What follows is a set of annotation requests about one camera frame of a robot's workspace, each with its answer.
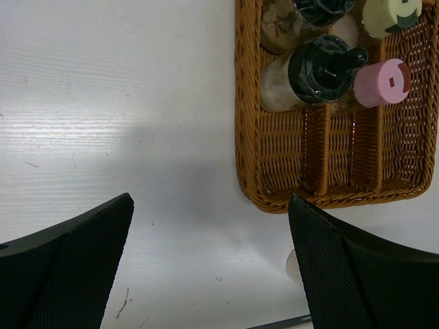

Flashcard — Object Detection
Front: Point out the silver-capped blue label shaker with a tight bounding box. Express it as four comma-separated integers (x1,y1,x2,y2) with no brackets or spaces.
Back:
286,249,302,284

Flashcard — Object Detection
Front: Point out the pink-capped spice bottle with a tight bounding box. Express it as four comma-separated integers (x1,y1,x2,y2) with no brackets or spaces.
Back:
337,58,412,114

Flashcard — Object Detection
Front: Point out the black-capped white spice bottle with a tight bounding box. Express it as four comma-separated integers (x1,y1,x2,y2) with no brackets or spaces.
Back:
260,34,368,112

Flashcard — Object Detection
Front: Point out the green-capped white spice bottle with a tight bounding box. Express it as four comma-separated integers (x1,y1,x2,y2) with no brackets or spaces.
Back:
332,0,423,47

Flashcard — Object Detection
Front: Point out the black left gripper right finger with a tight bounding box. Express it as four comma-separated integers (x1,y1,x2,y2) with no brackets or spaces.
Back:
288,195,438,328

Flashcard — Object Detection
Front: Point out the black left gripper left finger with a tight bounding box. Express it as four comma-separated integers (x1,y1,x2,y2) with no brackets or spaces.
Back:
1,193,134,328

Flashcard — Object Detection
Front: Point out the aluminium table edge rail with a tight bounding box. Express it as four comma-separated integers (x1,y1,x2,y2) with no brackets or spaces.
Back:
249,315,312,329

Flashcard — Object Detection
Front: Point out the black-capped brown spice bottle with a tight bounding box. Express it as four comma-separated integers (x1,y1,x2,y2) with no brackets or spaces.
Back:
261,0,355,55

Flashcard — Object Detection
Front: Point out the brown wicker cutlery tray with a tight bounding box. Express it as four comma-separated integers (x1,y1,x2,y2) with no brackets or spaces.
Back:
235,1,438,213

